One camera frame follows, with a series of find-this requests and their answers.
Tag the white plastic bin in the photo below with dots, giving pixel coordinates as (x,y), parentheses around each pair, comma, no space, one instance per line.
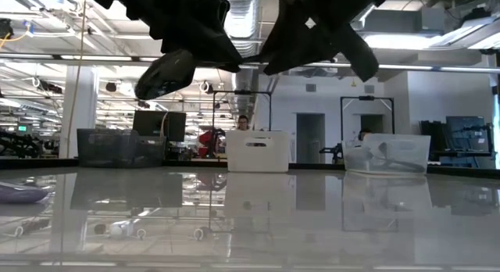
(258,158)

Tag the red machine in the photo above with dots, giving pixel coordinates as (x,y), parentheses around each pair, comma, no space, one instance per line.
(205,141)

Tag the silver spoon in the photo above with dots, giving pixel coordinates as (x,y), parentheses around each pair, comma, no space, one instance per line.
(19,193)

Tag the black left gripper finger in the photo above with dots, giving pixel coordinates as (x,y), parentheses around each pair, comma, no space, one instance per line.
(203,37)

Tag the person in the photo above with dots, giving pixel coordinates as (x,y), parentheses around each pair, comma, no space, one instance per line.
(364,134)
(243,122)

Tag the dark grey plastic bin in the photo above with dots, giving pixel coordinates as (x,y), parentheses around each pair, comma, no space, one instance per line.
(117,151)

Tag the black background machine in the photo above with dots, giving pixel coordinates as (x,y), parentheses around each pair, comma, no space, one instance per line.
(19,145)

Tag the silver ventilation duct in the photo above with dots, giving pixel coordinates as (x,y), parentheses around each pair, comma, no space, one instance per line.
(244,14)

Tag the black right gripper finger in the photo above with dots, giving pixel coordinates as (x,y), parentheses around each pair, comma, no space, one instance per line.
(308,51)
(281,41)

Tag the grey door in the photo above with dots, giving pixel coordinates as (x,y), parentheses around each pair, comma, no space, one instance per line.
(310,135)

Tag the clear plastic bin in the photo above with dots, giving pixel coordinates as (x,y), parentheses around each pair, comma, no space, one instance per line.
(414,147)

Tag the black office chair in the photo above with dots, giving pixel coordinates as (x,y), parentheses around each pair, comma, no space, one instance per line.
(332,152)

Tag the black monitor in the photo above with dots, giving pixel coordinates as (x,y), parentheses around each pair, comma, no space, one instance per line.
(156,125)

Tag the green exit sign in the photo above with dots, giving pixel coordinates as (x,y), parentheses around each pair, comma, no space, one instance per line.
(22,128)

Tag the black gantry frame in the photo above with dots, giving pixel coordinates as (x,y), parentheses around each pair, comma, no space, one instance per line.
(366,97)
(242,92)

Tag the white column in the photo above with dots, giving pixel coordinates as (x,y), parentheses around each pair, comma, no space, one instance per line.
(84,108)

